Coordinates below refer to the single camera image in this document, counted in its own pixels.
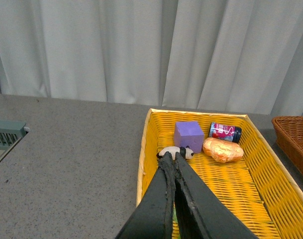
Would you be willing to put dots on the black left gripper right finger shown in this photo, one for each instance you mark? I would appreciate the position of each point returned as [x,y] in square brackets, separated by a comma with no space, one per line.
[200,214]

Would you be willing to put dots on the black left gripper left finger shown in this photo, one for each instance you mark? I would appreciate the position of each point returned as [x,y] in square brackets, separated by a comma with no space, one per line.
[153,217]

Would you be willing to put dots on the yellow woven basket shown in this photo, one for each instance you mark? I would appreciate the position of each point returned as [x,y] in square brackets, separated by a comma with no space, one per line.
[258,189]

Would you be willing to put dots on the brown wicker basket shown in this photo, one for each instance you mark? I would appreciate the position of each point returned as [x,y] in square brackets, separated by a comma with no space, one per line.
[289,132]

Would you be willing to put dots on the black white panda figurine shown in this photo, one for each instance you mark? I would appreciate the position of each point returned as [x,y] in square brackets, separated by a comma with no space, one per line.
[185,152]

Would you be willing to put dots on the orange toy bread roll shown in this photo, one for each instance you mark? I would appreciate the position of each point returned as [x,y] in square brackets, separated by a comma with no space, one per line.
[222,151]

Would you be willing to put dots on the purple foam cube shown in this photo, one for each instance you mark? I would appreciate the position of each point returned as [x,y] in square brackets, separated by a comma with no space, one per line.
[189,133]

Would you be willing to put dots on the small pink labelled jar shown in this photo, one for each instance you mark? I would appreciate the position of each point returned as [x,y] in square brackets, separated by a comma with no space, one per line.
[225,132]

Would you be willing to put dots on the grey pleated curtain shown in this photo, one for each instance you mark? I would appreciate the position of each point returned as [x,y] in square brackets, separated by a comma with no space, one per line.
[223,55]

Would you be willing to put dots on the grey-green vented box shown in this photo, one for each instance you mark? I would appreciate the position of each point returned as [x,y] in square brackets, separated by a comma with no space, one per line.
[11,133]

